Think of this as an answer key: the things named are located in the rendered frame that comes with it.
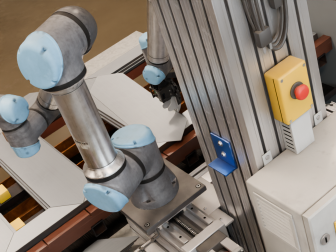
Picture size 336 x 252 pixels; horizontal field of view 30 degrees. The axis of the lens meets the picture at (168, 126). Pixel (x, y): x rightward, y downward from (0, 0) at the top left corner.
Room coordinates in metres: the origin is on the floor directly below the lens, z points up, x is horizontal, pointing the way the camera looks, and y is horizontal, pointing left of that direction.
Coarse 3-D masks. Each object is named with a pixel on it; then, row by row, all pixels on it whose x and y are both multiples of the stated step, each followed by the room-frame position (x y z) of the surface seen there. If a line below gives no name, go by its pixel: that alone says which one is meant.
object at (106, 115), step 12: (132, 60) 2.62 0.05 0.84; (144, 60) 2.63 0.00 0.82; (120, 72) 2.57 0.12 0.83; (108, 120) 2.22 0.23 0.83; (120, 120) 2.16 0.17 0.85; (168, 144) 1.91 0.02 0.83; (84, 204) 1.74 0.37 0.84; (0, 216) 1.84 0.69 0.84; (72, 216) 1.71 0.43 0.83; (12, 228) 1.77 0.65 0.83; (48, 228) 1.67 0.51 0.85; (36, 240) 1.65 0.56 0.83
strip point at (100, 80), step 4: (100, 76) 2.57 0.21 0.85; (104, 76) 2.55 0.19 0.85; (108, 76) 2.54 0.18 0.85; (112, 76) 2.53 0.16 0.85; (96, 80) 2.54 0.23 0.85; (100, 80) 2.53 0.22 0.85; (104, 80) 2.52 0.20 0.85; (108, 80) 2.51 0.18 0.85; (92, 84) 2.52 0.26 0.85; (96, 84) 2.51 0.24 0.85; (100, 84) 2.50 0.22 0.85; (92, 88) 2.49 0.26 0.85
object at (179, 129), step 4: (184, 120) 1.99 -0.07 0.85; (180, 124) 1.98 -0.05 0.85; (184, 124) 1.97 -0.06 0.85; (172, 128) 1.97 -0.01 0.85; (176, 128) 1.96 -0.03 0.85; (180, 128) 1.95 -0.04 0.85; (184, 128) 1.95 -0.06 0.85; (168, 132) 1.96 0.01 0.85; (172, 132) 1.95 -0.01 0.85; (176, 132) 1.94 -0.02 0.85; (180, 132) 1.93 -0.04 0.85; (160, 136) 1.95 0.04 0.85; (164, 136) 1.94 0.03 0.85; (168, 136) 1.93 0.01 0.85; (172, 136) 1.92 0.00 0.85; (176, 136) 1.91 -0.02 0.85; (156, 140) 1.93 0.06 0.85; (160, 140) 1.93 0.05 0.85; (164, 140) 1.92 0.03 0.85; (168, 140) 1.91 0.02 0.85
